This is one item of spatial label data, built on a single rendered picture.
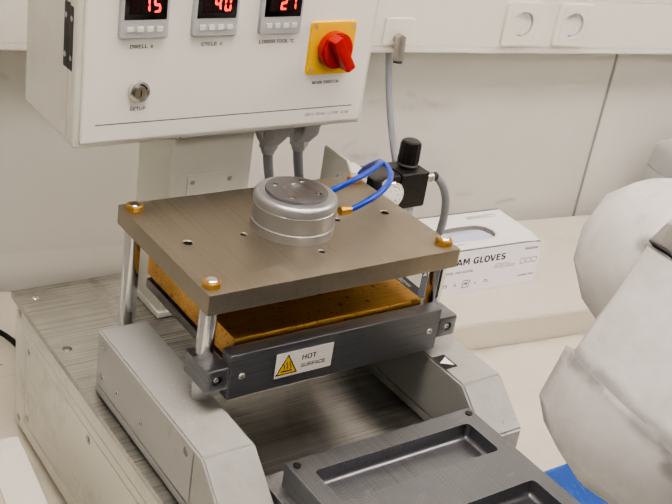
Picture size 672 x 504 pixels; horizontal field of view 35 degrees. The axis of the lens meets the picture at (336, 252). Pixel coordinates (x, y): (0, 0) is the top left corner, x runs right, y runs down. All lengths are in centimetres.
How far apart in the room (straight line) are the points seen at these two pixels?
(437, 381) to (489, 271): 61
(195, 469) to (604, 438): 45
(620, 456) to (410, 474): 44
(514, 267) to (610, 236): 106
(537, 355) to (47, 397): 75
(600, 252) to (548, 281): 111
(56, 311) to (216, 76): 32
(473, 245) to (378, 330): 65
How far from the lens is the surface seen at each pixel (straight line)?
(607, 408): 50
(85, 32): 97
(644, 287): 51
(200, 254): 92
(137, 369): 96
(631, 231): 60
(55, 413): 115
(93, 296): 121
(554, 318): 163
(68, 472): 115
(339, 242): 97
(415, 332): 100
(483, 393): 102
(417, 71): 169
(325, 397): 108
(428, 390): 105
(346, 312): 97
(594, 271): 61
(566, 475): 137
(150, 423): 94
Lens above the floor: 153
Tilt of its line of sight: 26 degrees down
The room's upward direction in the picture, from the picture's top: 9 degrees clockwise
